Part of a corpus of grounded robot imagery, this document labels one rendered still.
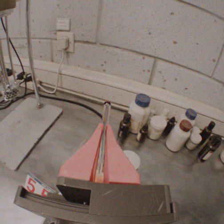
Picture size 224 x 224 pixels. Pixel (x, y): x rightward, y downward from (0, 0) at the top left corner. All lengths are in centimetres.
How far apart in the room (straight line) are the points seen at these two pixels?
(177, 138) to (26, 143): 48
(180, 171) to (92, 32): 57
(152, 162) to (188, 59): 36
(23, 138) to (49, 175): 16
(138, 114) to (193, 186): 29
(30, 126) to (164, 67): 52
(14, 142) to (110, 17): 53
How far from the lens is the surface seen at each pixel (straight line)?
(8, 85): 45
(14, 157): 47
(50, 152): 45
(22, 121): 56
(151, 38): 51
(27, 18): 47
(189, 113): 50
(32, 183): 39
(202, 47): 53
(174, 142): 48
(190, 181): 49
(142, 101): 43
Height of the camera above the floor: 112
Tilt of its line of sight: 41 degrees down
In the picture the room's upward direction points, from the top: 8 degrees clockwise
